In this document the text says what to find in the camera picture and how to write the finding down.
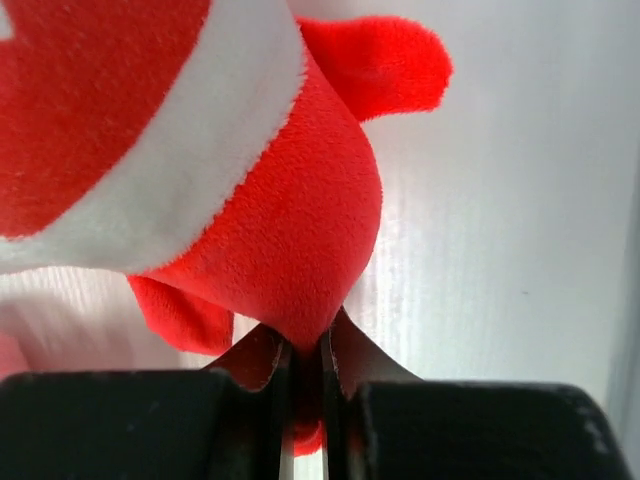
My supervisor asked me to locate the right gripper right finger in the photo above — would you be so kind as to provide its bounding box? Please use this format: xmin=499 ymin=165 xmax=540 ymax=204
xmin=319 ymin=311 xmax=628 ymax=480

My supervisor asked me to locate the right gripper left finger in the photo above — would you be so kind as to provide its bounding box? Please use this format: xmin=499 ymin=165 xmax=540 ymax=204
xmin=1 ymin=327 xmax=293 ymax=479

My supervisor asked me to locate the red shark plush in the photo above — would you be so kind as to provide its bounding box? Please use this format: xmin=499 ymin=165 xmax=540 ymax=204
xmin=0 ymin=0 xmax=455 ymax=459

